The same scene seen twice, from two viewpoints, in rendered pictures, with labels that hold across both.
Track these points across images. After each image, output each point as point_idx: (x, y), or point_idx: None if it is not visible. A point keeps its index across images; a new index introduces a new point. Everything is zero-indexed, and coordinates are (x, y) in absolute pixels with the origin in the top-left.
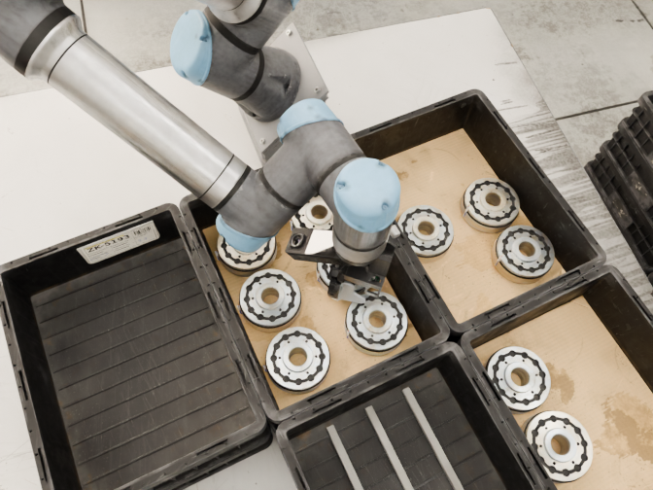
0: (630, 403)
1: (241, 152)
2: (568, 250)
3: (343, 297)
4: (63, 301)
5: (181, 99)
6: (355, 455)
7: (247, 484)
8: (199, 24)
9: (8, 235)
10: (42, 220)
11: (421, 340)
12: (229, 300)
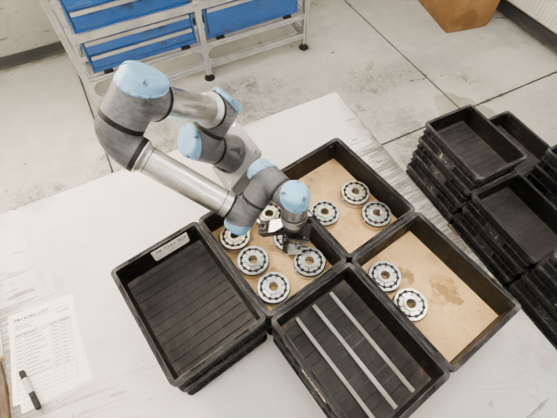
0: (442, 279)
1: None
2: (397, 209)
3: (290, 252)
4: (145, 284)
5: None
6: (312, 330)
7: (258, 362)
8: (193, 130)
9: (100, 258)
10: (117, 246)
11: None
12: None
